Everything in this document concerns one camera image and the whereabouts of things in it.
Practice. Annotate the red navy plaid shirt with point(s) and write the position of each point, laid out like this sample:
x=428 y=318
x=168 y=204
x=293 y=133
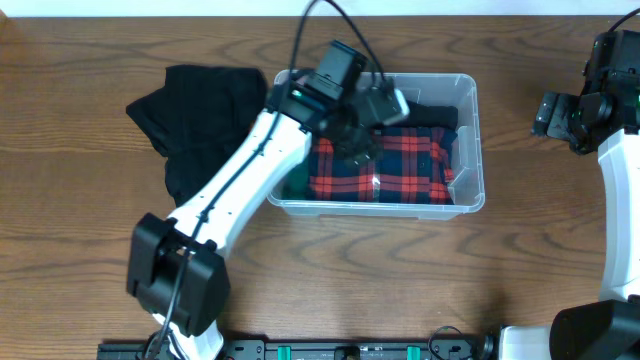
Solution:
x=412 y=167

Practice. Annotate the large black garment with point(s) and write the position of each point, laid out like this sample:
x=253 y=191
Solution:
x=197 y=121

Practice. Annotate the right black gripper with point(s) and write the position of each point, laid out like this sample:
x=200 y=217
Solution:
x=558 y=117

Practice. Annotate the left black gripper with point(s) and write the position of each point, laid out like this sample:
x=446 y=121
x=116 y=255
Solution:
x=355 y=142

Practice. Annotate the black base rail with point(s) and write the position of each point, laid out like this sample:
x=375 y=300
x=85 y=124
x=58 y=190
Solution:
x=445 y=347

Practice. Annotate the clear plastic storage bin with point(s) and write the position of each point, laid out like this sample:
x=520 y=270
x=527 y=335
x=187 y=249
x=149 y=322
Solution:
x=467 y=189

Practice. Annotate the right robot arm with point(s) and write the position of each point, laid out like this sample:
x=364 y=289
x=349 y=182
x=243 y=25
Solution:
x=603 y=119

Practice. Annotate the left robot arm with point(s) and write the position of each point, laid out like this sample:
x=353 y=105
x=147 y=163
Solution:
x=176 y=267

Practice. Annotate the dark green shirt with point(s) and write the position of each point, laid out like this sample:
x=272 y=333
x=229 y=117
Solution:
x=296 y=183

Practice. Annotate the black shirt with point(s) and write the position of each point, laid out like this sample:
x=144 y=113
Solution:
x=430 y=116

